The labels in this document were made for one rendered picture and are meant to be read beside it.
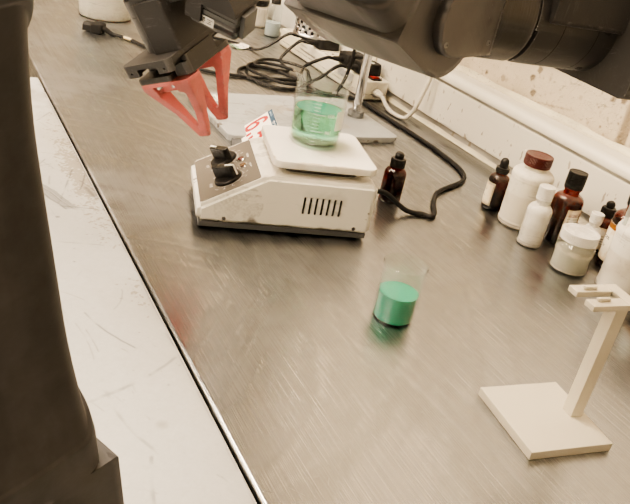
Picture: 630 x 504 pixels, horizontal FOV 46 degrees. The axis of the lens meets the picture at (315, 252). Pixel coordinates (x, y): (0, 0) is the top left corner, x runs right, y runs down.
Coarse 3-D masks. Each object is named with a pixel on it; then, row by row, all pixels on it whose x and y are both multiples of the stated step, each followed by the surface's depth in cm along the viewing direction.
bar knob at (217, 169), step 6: (216, 168) 83; (222, 168) 83; (228, 168) 82; (234, 168) 82; (216, 174) 84; (222, 174) 83; (228, 174) 83; (234, 174) 83; (240, 174) 83; (216, 180) 84; (222, 180) 83; (228, 180) 83; (234, 180) 83
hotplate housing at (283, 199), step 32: (256, 160) 86; (256, 192) 81; (288, 192) 82; (320, 192) 83; (352, 192) 84; (224, 224) 83; (256, 224) 84; (288, 224) 84; (320, 224) 85; (352, 224) 86
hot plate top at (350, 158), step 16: (272, 128) 90; (288, 128) 91; (272, 144) 85; (288, 144) 86; (352, 144) 90; (272, 160) 82; (288, 160) 81; (304, 160) 82; (320, 160) 83; (336, 160) 84; (352, 160) 85; (368, 160) 86; (368, 176) 84
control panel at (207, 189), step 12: (240, 144) 91; (252, 156) 87; (204, 168) 89; (240, 168) 85; (252, 168) 84; (204, 180) 86; (240, 180) 83; (252, 180) 82; (204, 192) 83; (216, 192) 82
